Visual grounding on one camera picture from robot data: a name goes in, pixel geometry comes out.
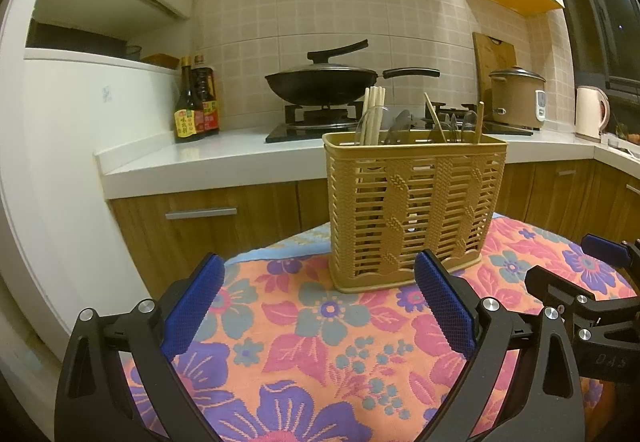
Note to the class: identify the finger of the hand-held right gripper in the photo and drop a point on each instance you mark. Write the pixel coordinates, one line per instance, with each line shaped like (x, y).
(606, 250)
(547, 279)

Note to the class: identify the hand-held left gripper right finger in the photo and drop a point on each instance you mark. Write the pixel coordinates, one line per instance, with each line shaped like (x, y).
(445, 304)

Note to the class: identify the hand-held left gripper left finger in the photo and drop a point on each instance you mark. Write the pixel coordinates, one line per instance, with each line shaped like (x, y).
(195, 307)

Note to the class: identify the tan plastic utensil basket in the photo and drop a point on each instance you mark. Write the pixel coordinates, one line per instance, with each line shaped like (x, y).
(400, 150)

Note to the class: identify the pale wooden chopstick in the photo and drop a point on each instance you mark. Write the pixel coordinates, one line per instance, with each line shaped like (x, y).
(366, 116)
(376, 116)
(372, 116)
(381, 106)
(480, 121)
(435, 116)

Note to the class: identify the wooden base cabinet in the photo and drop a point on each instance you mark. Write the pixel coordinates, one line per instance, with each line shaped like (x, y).
(200, 247)

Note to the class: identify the light blue towel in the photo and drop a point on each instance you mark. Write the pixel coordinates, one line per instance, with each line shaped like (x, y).
(280, 247)

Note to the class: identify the floral printed cloth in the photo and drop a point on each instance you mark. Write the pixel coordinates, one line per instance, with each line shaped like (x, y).
(325, 347)

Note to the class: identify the white electric kettle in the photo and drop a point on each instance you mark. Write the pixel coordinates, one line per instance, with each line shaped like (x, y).
(590, 114)

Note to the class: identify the brown rice cooker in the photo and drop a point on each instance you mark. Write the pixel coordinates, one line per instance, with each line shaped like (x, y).
(515, 101)

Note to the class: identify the dark bottle yellow label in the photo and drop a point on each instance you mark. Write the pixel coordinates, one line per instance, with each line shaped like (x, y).
(185, 119)

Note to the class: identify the dark bottle red label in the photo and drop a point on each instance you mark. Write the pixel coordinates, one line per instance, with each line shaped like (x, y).
(209, 111)

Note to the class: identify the black glass gas stove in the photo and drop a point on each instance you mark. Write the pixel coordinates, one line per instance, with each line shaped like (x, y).
(295, 134)

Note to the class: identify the wooden chopsticks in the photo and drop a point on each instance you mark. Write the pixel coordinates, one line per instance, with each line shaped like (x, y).
(361, 119)

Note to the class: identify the wooden cutting board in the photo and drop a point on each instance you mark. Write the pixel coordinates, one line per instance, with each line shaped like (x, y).
(495, 54)

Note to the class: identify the dark window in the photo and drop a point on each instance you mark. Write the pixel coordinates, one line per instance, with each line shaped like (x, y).
(600, 11)

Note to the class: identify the black wok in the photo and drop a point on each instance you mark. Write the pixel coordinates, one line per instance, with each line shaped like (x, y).
(310, 89)

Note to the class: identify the brown wooden box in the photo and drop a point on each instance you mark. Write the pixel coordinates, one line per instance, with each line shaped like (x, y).
(160, 60)

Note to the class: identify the black wok lid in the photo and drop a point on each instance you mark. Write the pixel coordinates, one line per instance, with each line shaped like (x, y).
(320, 69)

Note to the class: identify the black box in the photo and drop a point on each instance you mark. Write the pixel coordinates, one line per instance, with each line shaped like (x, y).
(75, 41)

